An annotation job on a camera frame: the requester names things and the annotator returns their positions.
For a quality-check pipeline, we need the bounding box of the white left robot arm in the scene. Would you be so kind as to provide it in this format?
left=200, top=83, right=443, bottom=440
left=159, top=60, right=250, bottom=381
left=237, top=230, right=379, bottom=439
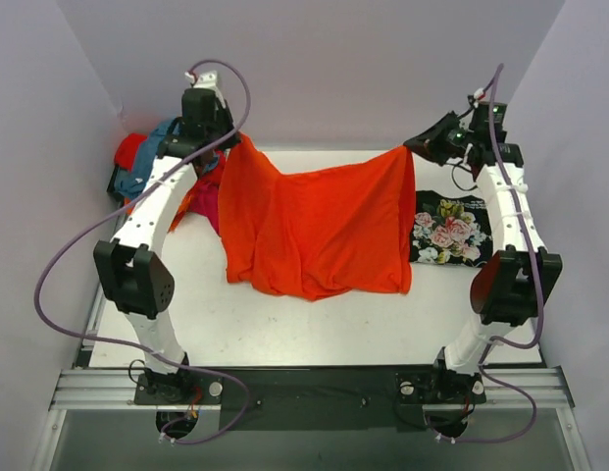
left=93, top=85, right=234, bottom=404

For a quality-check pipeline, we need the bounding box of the pink t-shirt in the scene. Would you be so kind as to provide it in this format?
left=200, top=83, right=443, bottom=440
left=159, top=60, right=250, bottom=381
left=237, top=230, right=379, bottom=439
left=187, top=181, right=220, bottom=235

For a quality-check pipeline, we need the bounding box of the red t-shirt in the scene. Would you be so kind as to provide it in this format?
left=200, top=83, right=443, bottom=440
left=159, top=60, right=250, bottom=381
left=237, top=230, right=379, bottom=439
left=114, top=132, right=147, bottom=171

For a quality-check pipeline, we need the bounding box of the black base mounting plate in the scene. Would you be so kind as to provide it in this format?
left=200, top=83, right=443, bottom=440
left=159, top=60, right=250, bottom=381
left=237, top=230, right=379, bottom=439
left=133, top=365, right=486, bottom=436

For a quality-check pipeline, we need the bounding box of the blue t-shirt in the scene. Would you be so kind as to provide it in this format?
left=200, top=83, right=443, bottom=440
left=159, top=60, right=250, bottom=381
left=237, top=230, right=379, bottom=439
left=117, top=118, right=178, bottom=199

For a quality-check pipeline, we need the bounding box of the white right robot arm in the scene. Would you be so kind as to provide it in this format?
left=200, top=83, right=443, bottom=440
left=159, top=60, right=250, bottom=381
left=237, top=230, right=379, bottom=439
left=404, top=101, right=563, bottom=401

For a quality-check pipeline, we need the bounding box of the black floral t-shirt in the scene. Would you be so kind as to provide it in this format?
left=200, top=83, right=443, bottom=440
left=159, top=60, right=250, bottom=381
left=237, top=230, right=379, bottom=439
left=409, top=190, right=493, bottom=268

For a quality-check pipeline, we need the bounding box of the light orange t-shirt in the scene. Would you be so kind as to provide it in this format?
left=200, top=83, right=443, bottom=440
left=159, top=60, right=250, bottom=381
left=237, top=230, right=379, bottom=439
left=168, top=190, right=193, bottom=233

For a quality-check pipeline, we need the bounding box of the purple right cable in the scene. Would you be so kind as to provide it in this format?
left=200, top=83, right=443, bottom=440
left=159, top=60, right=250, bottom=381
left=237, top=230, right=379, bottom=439
left=426, top=62, right=548, bottom=445

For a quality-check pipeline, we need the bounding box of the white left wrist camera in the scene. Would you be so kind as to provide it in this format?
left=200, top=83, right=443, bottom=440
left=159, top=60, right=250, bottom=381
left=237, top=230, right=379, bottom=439
left=184, top=71, right=220, bottom=91

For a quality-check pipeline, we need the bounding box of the aluminium front rail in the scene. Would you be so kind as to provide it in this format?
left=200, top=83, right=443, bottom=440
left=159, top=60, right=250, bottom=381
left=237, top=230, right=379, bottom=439
left=50, top=367, right=575, bottom=410

